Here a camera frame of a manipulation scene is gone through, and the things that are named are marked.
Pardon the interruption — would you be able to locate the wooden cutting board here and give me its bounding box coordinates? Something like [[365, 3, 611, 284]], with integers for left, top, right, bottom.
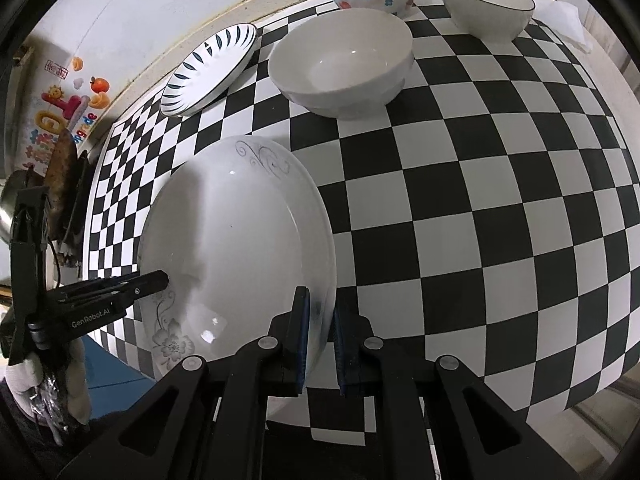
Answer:
[[42, 127, 81, 221]]

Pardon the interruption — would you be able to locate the black white checkered tablecloth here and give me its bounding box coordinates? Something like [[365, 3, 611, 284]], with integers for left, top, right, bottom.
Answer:
[[85, 0, 640, 433]]

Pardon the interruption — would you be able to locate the black rimmed white bowl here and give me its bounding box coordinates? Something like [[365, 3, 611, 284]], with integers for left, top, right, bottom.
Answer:
[[434, 0, 537, 43]]

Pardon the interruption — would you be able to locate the colourful wall sticker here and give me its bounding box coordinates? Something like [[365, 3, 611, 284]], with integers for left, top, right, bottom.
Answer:
[[22, 57, 111, 171]]

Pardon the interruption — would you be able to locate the person's left hand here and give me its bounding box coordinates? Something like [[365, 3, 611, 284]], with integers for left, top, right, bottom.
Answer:
[[5, 342, 93, 431]]

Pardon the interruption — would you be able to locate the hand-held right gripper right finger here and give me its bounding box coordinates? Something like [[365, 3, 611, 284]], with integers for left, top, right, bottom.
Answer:
[[332, 305, 581, 480]]

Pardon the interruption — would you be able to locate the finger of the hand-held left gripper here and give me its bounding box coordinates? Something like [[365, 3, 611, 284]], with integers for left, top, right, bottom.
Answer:
[[47, 269, 170, 311]]

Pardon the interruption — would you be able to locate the blue leaf striped plate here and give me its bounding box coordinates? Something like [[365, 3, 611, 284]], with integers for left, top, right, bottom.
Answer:
[[160, 22, 258, 118]]

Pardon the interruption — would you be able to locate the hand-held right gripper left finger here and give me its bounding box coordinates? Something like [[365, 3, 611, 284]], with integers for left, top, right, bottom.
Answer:
[[57, 286, 313, 480]]

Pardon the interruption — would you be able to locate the large white floral plate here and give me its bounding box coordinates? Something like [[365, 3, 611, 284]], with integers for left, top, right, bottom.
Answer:
[[136, 135, 337, 428]]

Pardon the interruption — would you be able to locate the metal pot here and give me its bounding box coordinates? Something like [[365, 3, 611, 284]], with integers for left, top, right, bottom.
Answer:
[[0, 170, 31, 241]]

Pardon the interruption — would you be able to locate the white crumpled cloth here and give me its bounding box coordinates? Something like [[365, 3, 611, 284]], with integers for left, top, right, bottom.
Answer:
[[527, 0, 593, 53]]

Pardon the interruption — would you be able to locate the plain white bowl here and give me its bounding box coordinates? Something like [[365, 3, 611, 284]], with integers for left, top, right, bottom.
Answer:
[[267, 8, 415, 120]]

